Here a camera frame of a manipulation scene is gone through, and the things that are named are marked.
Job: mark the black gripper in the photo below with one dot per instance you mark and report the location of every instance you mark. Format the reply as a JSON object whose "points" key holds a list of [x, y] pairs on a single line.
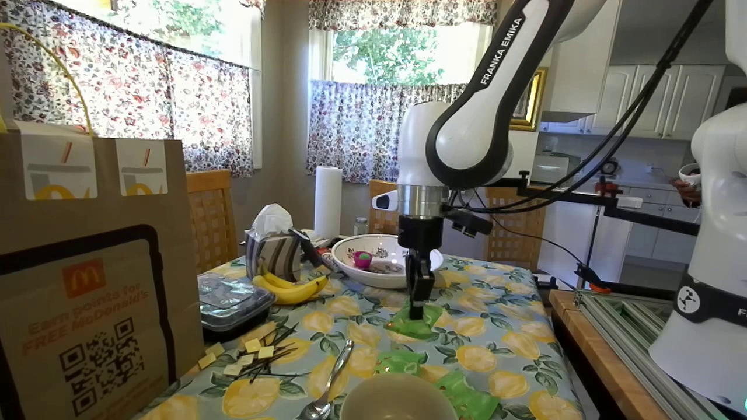
{"points": [[420, 242]]}

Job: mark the green sachet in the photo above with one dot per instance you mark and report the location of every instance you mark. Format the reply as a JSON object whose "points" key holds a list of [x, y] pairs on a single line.
{"points": [[399, 362], [468, 399], [399, 328]]}

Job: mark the large floral white bowl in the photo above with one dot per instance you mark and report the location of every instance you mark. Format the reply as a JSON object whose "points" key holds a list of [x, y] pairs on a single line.
{"points": [[346, 252]]}

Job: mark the small white bowl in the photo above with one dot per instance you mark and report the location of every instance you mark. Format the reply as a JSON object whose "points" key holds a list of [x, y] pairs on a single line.
{"points": [[398, 399]]}

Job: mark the small pink container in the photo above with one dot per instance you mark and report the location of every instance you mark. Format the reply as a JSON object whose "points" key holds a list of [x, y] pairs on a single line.
{"points": [[363, 259]]}

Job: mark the lemon print tablecloth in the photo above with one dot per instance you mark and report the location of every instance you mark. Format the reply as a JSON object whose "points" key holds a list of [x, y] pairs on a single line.
{"points": [[481, 328]]}

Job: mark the wooden chair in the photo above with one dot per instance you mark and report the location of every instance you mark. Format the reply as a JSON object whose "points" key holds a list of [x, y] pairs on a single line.
{"points": [[380, 224], [211, 218], [516, 242]]}

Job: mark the small glass jar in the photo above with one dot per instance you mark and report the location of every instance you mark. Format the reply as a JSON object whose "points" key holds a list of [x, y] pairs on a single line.
{"points": [[360, 228]]}

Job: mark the yellow banana bunch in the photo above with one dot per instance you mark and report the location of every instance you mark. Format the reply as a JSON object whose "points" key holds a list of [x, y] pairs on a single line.
{"points": [[300, 292]]}

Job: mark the white paper towel roll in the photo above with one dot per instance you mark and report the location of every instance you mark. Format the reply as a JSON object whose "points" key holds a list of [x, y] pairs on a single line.
{"points": [[328, 202]]}

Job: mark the dark napkin caddy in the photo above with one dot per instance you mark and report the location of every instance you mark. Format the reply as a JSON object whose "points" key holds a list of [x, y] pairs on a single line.
{"points": [[275, 256]]}

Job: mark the silver metal spoon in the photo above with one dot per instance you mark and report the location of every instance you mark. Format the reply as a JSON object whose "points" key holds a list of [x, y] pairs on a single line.
{"points": [[310, 410]]}

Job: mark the white tissue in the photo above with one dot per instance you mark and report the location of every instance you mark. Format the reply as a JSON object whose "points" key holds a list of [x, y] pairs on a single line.
{"points": [[272, 219]]}

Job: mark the small cream square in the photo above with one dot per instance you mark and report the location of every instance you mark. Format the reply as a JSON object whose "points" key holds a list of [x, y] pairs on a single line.
{"points": [[266, 354], [253, 344], [234, 369], [205, 361]]}

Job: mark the floral window curtain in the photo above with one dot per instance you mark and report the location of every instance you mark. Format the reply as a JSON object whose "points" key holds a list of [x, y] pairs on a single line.
{"points": [[350, 132], [195, 100]]}

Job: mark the black zip tie bundle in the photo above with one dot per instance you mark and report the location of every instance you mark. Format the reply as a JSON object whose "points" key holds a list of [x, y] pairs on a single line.
{"points": [[257, 372]]}

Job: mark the black foil food tray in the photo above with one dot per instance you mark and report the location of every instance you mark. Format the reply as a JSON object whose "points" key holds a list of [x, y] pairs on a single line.
{"points": [[234, 303]]}

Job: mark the wooden mounting board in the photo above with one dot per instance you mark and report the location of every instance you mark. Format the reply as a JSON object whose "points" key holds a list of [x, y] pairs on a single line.
{"points": [[599, 364]]}

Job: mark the gold framed picture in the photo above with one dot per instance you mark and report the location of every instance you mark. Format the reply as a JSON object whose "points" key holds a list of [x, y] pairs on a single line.
{"points": [[532, 100]]}

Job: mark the white lower kitchen cabinets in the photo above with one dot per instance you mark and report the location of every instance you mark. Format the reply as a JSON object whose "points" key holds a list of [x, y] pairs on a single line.
{"points": [[644, 249]]}

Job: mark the white kitchen cabinets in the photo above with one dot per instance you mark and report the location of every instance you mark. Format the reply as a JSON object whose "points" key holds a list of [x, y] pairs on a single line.
{"points": [[644, 249], [677, 100]]}

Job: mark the floral curtain valance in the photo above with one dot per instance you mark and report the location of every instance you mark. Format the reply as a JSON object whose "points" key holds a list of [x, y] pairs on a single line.
{"points": [[388, 15]]}

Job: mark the white upper kitchen cabinets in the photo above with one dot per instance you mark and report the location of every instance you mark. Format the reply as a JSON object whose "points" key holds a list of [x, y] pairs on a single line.
{"points": [[677, 100]]}

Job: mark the brown paper bag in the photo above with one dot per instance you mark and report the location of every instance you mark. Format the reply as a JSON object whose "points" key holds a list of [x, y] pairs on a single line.
{"points": [[100, 224]]}

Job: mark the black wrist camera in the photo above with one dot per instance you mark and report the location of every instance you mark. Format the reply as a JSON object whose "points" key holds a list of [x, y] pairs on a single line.
{"points": [[470, 222]]}

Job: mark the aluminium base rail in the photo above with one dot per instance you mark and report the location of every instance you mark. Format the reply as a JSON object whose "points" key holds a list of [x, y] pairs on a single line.
{"points": [[638, 335]]}

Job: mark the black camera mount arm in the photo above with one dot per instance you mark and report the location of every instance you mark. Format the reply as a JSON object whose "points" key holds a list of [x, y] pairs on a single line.
{"points": [[660, 219]]}

